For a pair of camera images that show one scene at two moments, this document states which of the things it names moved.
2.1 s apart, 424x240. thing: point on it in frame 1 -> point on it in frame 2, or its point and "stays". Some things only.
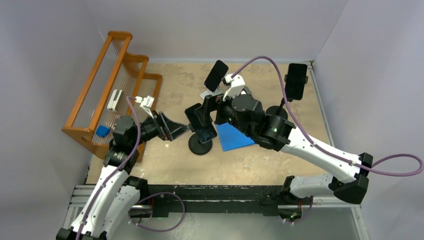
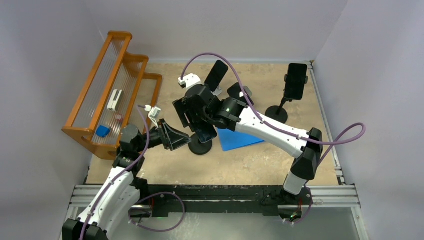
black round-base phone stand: [198, 148] stays
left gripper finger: [178, 132] -> [180, 143]
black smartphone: [204, 133] stays
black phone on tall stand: [296, 80] stays
